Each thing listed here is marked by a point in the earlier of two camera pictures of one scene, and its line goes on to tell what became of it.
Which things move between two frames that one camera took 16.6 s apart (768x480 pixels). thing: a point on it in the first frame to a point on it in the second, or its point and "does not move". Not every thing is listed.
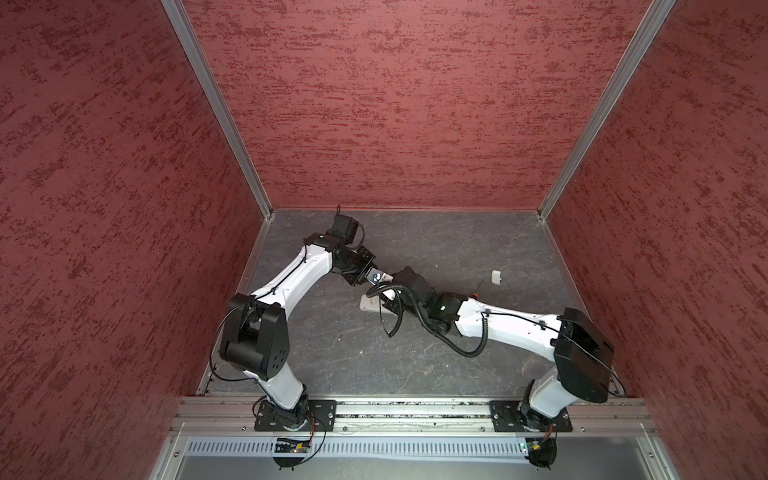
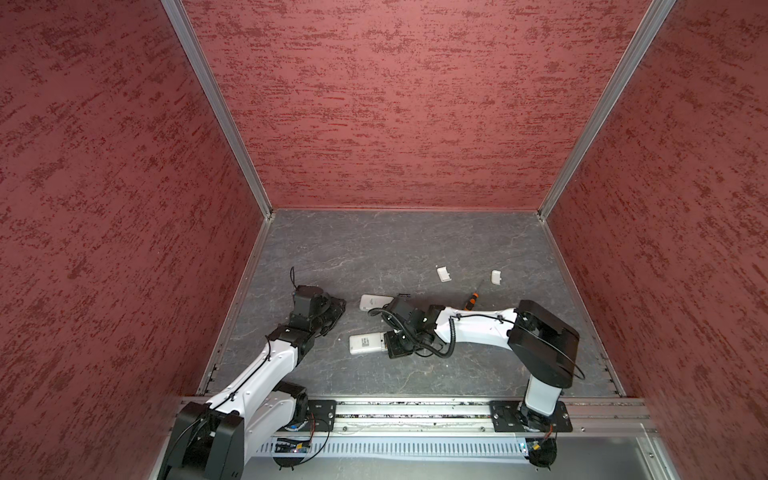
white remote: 375,276 to 367,343
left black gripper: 368,264 to 331,302
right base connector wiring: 543,453 does not move
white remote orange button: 373,303 does not move
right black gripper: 391,304 to 394,350
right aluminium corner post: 655,16 does not move
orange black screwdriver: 475,295 does not move
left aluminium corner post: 198,58 does not move
